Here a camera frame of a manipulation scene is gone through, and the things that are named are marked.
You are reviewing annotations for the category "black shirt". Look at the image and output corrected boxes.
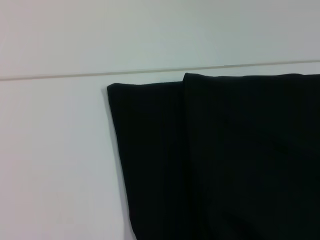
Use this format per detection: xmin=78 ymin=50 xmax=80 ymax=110
xmin=106 ymin=72 xmax=320 ymax=240

